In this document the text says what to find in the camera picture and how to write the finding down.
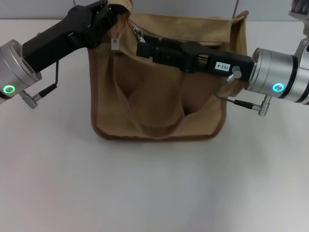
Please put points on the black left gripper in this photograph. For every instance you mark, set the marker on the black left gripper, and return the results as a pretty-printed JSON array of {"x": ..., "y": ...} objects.
[{"x": 62, "y": 38}]

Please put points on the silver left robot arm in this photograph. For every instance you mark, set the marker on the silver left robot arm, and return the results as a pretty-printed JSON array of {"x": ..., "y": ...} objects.
[{"x": 14, "y": 70}]

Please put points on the small white bag tag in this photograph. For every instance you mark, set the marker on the small white bag tag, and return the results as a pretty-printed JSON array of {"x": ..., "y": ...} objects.
[{"x": 116, "y": 45}]

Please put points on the silver metal zipper pull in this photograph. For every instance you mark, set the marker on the silver metal zipper pull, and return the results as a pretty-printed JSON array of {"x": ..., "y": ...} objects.
[{"x": 138, "y": 33}]

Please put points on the khaki canvas food bag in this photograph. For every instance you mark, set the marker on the khaki canvas food bag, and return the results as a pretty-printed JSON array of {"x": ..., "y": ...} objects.
[{"x": 157, "y": 108}]

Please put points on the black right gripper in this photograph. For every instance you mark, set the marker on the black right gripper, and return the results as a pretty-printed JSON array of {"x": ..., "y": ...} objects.
[{"x": 198, "y": 59}]

